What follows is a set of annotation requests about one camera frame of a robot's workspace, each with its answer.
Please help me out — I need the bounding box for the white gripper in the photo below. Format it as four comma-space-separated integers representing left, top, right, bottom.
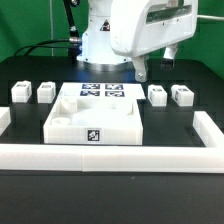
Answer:
110, 0, 198, 82

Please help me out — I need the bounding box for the white square table top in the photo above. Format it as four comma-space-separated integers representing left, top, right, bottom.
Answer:
43, 83, 145, 145

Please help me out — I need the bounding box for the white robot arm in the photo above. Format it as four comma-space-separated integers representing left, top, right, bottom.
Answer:
77, 0, 198, 82

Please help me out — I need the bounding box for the white base tag plate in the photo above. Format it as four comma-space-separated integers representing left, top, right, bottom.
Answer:
80, 83, 125, 97

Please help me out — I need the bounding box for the white U-shaped obstacle fence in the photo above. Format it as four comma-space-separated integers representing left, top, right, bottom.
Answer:
0, 106, 224, 174

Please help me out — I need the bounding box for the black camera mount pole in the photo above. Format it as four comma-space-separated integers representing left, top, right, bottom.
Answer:
63, 0, 81, 63

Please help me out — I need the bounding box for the black cable bundle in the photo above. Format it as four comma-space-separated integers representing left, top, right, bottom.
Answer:
13, 37, 83, 57

